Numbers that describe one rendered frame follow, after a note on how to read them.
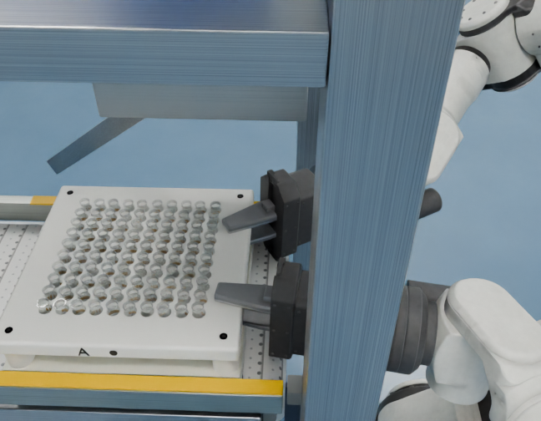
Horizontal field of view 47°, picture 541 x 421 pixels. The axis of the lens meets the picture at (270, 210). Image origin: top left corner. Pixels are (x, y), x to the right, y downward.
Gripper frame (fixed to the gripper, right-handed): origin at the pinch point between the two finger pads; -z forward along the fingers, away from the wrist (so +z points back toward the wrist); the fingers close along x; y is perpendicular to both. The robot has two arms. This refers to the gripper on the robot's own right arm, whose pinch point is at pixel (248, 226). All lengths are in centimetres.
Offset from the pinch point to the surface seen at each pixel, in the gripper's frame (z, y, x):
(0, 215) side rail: -25.2, 23.6, 6.3
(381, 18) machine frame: -7.4, -26.6, -38.3
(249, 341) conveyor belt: -5.4, -10.4, 6.6
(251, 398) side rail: -9.5, -18.5, 3.3
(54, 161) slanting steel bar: -15.7, 31.4, 5.7
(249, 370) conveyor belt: -7.2, -13.7, 6.6
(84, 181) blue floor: 7, 143, 97
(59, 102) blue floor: 14, 203, 98
